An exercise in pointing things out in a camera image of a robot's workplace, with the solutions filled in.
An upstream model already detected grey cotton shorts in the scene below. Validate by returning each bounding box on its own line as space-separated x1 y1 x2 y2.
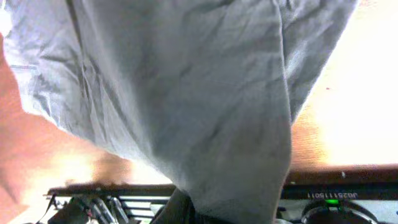
4 0 357 223

